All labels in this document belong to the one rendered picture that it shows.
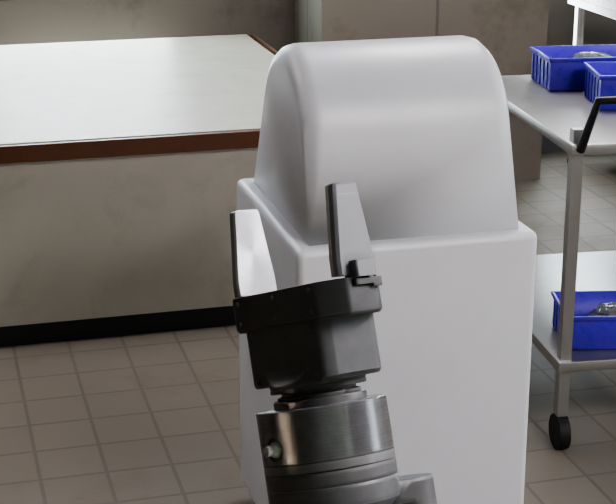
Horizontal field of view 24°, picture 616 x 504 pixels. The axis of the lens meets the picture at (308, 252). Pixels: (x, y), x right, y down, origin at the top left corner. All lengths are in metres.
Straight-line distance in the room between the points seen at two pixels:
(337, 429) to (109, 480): 3.55
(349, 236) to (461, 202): 2.59
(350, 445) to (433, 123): 2.57
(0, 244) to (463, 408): 2.26
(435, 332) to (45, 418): 1.77
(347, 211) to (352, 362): 0.10
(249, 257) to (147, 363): 4.29
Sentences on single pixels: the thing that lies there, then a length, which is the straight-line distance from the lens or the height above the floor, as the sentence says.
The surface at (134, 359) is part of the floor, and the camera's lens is 5.34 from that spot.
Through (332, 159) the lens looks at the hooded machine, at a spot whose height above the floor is 1.16.
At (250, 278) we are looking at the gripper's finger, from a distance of 1.01.
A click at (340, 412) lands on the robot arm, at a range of 0.94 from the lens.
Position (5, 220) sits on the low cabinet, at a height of 0.49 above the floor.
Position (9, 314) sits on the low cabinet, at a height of 0.13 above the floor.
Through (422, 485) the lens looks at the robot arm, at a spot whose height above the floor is 1.57.
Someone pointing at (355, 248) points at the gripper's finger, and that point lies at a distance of 0.93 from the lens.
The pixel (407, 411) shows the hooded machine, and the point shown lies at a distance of 3.60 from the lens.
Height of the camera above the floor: 2.02
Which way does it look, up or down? 18 degrees down
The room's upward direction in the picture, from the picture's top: straight up
